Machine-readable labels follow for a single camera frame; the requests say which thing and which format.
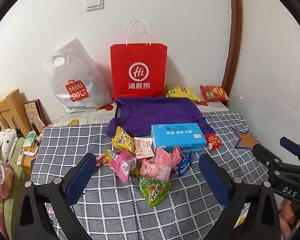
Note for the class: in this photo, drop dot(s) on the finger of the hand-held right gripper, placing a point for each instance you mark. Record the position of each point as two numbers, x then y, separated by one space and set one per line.
263 152
291 146

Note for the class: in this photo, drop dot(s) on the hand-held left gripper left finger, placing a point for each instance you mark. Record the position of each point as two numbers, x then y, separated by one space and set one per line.
81 177

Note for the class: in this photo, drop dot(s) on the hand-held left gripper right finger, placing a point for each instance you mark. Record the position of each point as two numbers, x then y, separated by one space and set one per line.
213 180

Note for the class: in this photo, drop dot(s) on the small orange snack packet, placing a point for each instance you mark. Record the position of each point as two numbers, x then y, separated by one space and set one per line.
101 160

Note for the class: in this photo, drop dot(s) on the small blue snack packet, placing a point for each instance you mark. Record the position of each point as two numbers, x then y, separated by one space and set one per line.
185 165

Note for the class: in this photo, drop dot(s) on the small red snack packet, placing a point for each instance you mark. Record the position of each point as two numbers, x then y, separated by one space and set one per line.
213 141

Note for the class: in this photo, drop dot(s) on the pink packet with yellow ends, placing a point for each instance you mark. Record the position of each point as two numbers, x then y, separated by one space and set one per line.
123 165

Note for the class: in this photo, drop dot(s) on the pink and orange packet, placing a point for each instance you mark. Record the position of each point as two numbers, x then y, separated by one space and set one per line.
168 156

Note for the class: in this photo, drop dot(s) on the yellow triangular snack packet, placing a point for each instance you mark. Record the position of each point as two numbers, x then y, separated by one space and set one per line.
122 140

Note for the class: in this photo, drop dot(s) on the pink pillow snack packet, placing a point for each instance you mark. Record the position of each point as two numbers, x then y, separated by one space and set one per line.
155 170

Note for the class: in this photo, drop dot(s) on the green triangular snack packet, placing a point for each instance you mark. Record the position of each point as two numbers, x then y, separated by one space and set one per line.
153 190

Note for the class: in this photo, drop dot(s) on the pale pink snack packet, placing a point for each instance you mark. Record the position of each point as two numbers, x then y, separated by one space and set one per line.
143 146

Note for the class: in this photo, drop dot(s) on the purple cloth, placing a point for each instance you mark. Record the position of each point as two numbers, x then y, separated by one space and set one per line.
160 112

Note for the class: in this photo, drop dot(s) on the person's right hand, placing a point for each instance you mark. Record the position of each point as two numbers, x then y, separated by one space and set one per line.
287 217

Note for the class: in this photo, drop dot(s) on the grey checked bedsheet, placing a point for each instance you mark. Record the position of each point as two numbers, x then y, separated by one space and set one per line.
115 205

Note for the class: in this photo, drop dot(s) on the blue tissue pack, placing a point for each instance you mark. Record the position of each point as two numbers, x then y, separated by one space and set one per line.
177 136

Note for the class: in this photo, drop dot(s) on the small teal and white box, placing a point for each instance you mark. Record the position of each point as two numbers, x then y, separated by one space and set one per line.
30 138

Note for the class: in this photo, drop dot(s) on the white remote control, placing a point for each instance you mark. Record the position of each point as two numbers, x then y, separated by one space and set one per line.
20 157

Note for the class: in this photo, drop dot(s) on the green blanket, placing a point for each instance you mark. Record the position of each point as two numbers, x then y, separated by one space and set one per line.
15 192

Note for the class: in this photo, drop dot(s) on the orange chips bag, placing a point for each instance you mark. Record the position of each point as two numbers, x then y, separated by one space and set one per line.
215 93

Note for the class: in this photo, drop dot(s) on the brown patterned book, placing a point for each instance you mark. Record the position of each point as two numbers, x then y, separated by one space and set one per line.
33 115

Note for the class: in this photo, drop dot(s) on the white floral cloth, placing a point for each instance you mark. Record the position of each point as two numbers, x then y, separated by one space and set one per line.
3 142

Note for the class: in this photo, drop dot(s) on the yellow chips bag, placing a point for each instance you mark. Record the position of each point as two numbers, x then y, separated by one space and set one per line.
181 92

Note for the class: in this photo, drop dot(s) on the white plastic shopping bag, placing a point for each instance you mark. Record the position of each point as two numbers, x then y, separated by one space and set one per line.
75 80

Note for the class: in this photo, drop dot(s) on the wooden headboard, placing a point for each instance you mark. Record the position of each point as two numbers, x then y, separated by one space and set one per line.
7 110

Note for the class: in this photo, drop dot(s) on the red paper bag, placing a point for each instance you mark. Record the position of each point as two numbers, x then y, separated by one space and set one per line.
138 67

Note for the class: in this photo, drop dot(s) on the brown wooden door frame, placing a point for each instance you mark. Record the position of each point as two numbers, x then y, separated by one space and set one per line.
233 42

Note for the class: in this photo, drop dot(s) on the white light switch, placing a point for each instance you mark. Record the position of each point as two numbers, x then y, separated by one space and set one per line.
95 3

